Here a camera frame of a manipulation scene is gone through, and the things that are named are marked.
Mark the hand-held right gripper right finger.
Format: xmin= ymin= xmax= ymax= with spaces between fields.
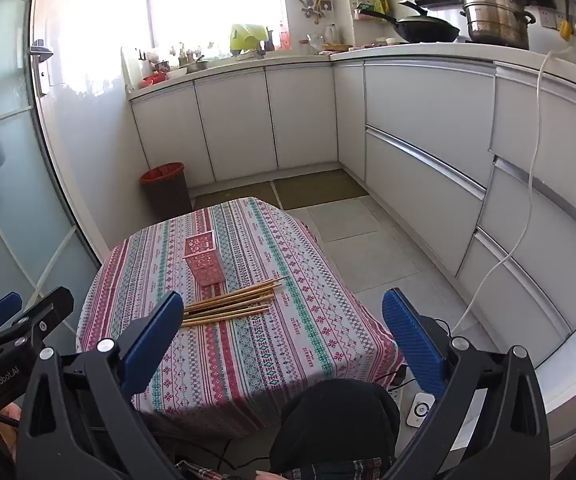
xmin=382 ymin=287 xmax=551 ymax=480

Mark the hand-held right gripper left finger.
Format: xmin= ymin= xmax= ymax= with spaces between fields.
xmin=16 ymin=290 xmax=185 ymax=480

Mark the pile of wooden chopsticks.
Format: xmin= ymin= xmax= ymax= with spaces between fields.
xmin=179 ymin=275 xmax=289 ymax=329

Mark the pink perforated chopstick holder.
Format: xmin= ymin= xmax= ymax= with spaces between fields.
xmin=183 ymin=230 xmax=227 ymax=288

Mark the white power strip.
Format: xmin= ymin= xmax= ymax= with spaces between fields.
xmin=400 ymin=392 xmax=436 ymax=428

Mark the person's leg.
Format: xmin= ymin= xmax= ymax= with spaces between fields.
xmin=268 ymin=379 xmax=401 ymax=476

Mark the patterned striped tablecloth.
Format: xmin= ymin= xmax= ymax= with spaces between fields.
xmin=75 ymin=196 xmax=406 ymax=428

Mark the frosted glass sliding door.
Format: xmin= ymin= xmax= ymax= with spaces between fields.
xmin=0 ymin=0 xmax=101 ymax=321

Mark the red rimmed trash bin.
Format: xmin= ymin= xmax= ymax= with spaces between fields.
xmin=140 ymin=162 xmax=193 ymax=221

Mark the brown floor mat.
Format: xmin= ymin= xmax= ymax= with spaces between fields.
xmin=274 ymin=169 xmax=369 ymax=211
xmin=193 ymin=181 xmax=281 ymax=211

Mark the white kitchen cabinet unit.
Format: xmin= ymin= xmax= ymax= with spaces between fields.
xmin=128 ymin=42 xmax=576 ymax=461

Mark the black wok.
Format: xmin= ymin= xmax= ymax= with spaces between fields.
xmin=359 ymin=1 xmax=461 ymax=44

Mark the green countertop appliance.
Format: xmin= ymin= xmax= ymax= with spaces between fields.
xmin=229 ymin=23 xmax=269 ymax=56

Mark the steel steamer pot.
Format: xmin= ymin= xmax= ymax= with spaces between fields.
xmin=459 ymin=0 xmax=537 ymax=51

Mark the bright window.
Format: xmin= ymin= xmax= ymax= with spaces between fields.
xmin=150 ymin=0 xmax=286 ymax=56

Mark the black floor cable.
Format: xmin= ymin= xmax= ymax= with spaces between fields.
xmin=373 ymin=365 xmax=409 ymax=388

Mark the metal door handle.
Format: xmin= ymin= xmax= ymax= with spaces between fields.
xmin=28 ymin=39 xmax=53 ymax=98

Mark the white power cable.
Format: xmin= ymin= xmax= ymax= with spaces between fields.
xmin=455 ymin=45 xmax=576 ymax=333

